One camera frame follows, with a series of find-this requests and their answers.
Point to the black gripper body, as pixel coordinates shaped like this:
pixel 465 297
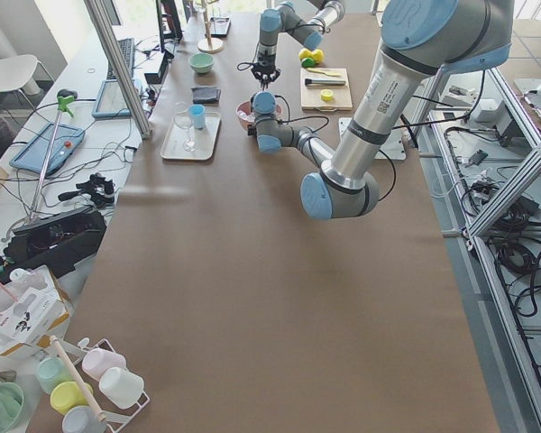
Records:
pixel 264 68

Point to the pink bowl of ice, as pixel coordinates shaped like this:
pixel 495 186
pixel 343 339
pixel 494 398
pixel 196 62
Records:
pixel 252 112

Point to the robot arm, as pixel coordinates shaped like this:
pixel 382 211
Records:
pixel 284 18
pixel 418 40

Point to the blue plastic cup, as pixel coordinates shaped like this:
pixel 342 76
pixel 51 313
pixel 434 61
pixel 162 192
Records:
pixel 197 113

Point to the pink plastic cup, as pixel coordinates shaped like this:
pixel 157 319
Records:
pixel 98 360

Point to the white plastic cup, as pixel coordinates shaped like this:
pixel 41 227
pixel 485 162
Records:
pixel 123 388

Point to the mint green plastic cup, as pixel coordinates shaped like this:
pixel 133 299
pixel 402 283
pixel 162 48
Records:
pixel 50 372

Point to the yellow plastic cup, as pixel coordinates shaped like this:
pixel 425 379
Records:
pixel 66 396

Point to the grey plastic cup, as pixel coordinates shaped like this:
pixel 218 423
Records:
pixel 81 419

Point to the steel muddler black tip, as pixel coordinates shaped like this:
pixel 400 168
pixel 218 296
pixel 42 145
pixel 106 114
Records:
pixel 316 82

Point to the green lime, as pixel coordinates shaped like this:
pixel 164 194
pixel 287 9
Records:
pixel 307 63

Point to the yellow plastic knife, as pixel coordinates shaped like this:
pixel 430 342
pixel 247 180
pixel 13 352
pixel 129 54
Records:
pixel 324 72

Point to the grey folded cloth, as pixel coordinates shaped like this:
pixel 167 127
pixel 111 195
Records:
pixel 205 94

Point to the bamboo cutting board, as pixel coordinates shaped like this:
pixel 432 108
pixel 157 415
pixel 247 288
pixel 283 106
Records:
pixel 310 97

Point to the yellow lemon half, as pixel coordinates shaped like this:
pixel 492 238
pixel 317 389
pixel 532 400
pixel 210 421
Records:
pixel 327 94

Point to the green ceramic bowl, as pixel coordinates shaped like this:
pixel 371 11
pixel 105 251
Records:
pixel 201 63

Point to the clear wine glass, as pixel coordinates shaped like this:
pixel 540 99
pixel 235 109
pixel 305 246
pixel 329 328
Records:
pixel 184 123

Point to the cream plastic tray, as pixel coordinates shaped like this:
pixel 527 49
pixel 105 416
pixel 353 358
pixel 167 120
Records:
pixel 172 148

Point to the blue teach pendant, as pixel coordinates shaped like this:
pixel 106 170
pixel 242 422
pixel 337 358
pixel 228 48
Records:
pixel 31 156
pixel 110 102

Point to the white chair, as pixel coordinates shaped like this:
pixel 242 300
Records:
pixel 17 71

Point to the black bag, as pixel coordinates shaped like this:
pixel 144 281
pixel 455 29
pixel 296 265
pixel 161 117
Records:
pixel 58 242

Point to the white cardboard box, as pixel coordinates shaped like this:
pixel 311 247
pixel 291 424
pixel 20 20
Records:
pixel 33 307

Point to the wooden rolling stick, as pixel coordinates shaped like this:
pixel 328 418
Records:
pixel 56 344

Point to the aluminium frame post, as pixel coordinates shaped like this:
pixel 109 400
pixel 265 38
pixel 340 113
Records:
pixel 104 29

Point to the white wire cup rack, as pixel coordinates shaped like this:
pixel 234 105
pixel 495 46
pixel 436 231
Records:
pixel 118 420

